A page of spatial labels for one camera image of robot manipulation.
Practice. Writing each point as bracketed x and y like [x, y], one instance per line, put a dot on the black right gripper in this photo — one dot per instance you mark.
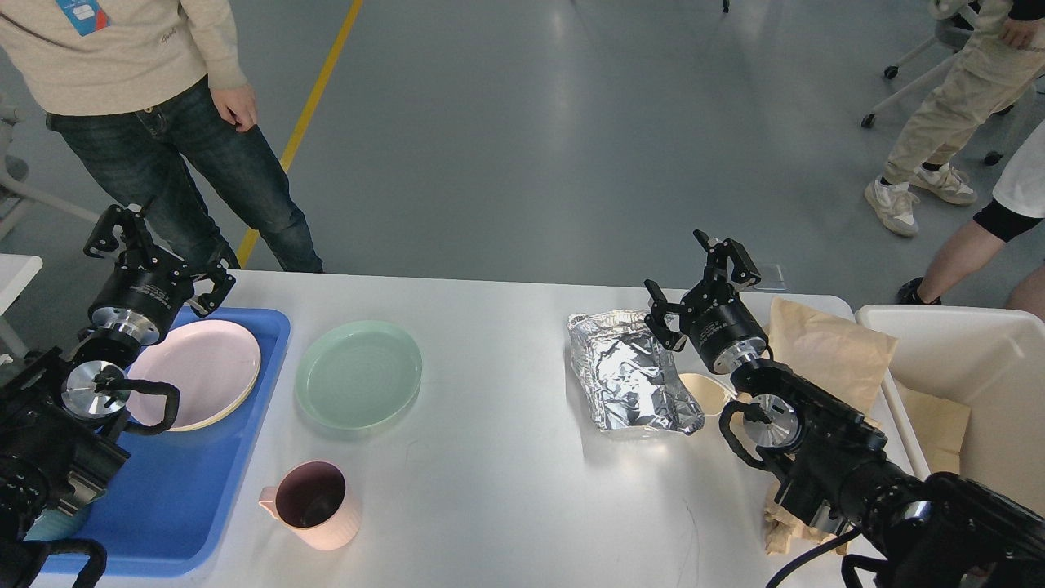
[722, 329]

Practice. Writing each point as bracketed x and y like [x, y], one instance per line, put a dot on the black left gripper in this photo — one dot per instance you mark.
[147, 290]

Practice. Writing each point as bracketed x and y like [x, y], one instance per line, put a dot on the green plate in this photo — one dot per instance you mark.
[359, 375]

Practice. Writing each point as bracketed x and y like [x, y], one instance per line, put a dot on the pink ribbed mug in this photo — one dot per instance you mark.
[314, 499]

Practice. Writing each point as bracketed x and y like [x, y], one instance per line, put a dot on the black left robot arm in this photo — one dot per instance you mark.
[62, 416]

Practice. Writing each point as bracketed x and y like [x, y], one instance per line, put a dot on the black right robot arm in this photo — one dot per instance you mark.
[942, 531]

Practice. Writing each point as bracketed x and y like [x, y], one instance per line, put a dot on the pink plate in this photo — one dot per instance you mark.
[213, 363]

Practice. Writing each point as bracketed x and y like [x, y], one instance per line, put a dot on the small cream cup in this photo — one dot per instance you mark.
[708, 392]

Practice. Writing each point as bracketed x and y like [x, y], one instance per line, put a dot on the crumpled aluminium foil bag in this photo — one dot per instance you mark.
[630, 380]

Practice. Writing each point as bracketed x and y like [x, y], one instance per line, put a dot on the white side table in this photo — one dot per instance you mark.
[16, 274]

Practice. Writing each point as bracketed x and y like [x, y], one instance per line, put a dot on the white chair base left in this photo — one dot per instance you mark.
[17, 196]

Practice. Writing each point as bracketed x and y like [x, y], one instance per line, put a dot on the brown paper bag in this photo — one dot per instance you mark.
[839, 356]

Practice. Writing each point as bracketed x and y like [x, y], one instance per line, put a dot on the person in beige sweater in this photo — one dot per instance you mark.
[147, 92]

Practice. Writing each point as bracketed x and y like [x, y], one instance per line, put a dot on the crumpled brown paper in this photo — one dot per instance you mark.
[780, 527]

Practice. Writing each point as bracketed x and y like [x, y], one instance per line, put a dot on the blue mug yellow inside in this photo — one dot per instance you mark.
[55, 524]

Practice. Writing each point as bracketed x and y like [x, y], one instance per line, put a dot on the brown paper in bin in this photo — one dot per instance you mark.
[939, 426]

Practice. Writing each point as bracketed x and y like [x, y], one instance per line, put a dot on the white plastic bin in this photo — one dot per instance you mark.
[989, 360]

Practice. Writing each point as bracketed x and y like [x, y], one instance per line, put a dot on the person in black shorts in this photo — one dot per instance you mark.
[1016, 206]

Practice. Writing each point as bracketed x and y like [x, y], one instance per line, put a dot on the white office chair base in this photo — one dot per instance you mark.
[955, 22]

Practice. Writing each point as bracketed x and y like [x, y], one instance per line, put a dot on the person in khaki trousers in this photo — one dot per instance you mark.
[992, 71]

